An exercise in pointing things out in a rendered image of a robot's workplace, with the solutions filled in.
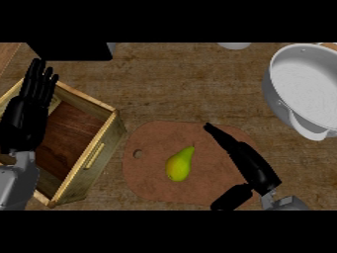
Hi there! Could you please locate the white metal pot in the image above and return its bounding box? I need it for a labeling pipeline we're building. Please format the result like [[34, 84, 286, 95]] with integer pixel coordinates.
[[261, 42, 337, 142]]

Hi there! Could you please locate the open wooden drawer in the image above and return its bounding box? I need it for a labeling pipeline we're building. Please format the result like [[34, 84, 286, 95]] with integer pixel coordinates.
[[0, 78, 128, 210]]

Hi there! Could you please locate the black appliance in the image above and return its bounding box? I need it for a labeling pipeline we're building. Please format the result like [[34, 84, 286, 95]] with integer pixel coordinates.
[[25, 42, 113, 62]]

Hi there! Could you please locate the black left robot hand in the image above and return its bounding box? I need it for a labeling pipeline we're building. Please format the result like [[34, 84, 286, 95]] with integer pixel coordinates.
[[0, 57, 59, 155]]

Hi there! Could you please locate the brown cutting board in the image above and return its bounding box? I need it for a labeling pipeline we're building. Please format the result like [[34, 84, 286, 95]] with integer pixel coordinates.
[[121, 120, 264, 208]]

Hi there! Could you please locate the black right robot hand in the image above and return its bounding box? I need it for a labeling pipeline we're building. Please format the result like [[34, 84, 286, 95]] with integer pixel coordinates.
[[201, 122, 282, 211]]

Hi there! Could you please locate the pale grey round object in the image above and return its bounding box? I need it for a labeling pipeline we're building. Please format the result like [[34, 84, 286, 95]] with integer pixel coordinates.
[[215, 42, 252, 50]]

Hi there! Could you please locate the green yellow pear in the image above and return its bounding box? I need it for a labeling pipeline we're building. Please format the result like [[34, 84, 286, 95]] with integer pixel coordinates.
[[164, 145, 196, 183]]

